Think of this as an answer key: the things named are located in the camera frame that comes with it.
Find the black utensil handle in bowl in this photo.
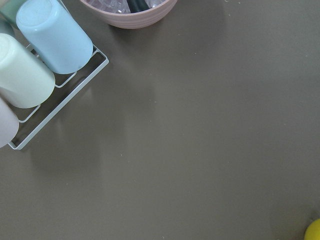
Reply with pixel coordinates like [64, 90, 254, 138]
[126, 0, 150, 13]

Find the pink ribbed bowl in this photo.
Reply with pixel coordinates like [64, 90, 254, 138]
[80, 0, 177, 30]

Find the dark green plastic cup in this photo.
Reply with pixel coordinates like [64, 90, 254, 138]
[0, 0, 26, 27]

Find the pale pink plastic cup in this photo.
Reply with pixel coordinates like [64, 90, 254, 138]
[0, 98, 19, 148]

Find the pale green plastic cup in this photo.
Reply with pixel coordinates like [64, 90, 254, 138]
[0, 33, 56, 109]

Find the white wire cup rack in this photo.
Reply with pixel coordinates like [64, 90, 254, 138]
[8, 46, 109, 150]

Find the light blue plastic cup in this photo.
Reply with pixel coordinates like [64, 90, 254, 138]
[16, 0, 93, 74]

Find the yellow lemon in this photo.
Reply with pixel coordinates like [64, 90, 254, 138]
[303, 219, 320, 240]

